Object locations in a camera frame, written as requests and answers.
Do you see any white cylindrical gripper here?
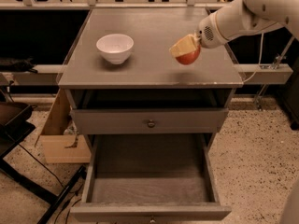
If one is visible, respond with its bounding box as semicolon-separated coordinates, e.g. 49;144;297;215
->
169;15;228;58

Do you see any red apple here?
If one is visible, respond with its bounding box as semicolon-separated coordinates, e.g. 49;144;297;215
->
176;47;201;65

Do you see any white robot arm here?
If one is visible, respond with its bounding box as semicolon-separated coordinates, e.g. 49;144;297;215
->
169;0;299;58

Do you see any closed grey top drawer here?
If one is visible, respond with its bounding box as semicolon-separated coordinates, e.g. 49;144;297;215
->
71;108;228;134

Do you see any round metal drawer knob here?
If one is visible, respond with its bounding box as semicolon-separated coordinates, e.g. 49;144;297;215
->
147;119;156;128

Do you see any open grey middle drawer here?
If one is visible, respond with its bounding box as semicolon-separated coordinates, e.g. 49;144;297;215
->
71;133;231;224

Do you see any white ceramic bowl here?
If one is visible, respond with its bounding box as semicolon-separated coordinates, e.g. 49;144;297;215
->
96;34;135;64

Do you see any grey wooden cabinet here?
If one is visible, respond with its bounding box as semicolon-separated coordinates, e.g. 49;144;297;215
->
56;7;244;142

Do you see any cardboard box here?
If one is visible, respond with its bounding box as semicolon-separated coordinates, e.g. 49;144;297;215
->
38;90;91;163

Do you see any black metal stand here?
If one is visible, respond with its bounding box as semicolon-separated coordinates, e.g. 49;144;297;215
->
0;102;83;224

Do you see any white cable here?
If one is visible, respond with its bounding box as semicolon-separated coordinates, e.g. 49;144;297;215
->
242;31;265;83

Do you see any grey metal rail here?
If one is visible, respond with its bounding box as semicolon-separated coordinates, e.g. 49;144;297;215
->
0;63;292;86

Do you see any black floor cable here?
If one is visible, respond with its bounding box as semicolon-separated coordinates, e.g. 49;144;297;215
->
18;143;82;224

